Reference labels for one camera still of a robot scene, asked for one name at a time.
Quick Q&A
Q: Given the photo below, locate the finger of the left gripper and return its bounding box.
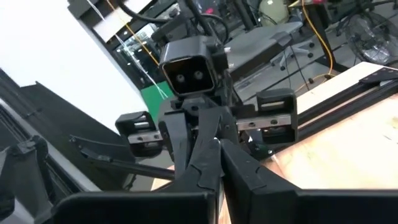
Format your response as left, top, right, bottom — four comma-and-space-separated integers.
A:
192, 105, 240, 162
158, 110, 193, 180

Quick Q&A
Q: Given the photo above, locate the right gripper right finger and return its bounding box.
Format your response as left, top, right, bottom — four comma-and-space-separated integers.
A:
220, 138, 302, 224

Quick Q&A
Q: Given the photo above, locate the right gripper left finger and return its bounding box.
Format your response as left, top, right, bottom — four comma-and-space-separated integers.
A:
164, 138, 223, 224

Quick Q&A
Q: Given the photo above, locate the green board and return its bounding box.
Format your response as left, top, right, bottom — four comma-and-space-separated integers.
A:
139, 80, 175, 123

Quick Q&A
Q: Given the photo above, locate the black metal lever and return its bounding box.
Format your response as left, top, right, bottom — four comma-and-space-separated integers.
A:
68, 134, 175, 181

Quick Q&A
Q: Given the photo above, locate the white office chair base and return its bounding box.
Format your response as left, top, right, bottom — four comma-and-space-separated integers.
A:
269, 39, 315, 72

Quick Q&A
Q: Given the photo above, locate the grey desk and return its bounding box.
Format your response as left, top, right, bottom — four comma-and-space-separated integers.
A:
223, 21, 305, 82

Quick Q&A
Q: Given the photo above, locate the pale rounded jug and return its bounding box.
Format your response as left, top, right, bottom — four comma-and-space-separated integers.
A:
259, 0, 290, 26

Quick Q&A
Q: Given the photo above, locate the black slanted bar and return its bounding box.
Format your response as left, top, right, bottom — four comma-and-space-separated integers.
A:
18, 81, 137, 175

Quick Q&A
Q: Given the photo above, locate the black floor fan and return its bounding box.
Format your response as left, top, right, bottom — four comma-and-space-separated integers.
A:
344, 11, 398, 67

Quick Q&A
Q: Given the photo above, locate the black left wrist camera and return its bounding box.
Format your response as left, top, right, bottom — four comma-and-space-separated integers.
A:
159, 35, 231, 98

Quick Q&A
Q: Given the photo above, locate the yellow power cable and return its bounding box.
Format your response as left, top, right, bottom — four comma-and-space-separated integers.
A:
287, 0, 336, 94

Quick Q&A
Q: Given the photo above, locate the black rig post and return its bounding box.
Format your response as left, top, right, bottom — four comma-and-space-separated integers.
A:
0, 134, 55, 224

